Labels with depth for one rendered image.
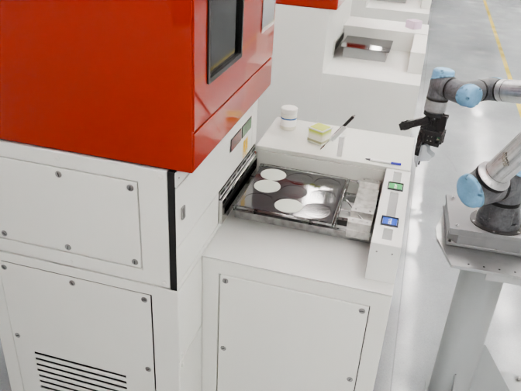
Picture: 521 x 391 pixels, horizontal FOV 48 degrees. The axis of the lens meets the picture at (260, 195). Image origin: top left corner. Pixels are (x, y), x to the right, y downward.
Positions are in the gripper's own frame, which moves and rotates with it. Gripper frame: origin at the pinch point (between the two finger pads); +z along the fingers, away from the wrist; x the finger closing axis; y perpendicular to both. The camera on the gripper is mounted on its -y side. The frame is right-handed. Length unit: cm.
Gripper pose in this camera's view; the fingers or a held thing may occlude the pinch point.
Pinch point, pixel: (416, 161)
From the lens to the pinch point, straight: 223.5
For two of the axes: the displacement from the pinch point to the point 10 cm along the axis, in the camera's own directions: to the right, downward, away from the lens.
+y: 8.6, 3.0, -4.2
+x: 5.1, -3.3, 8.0
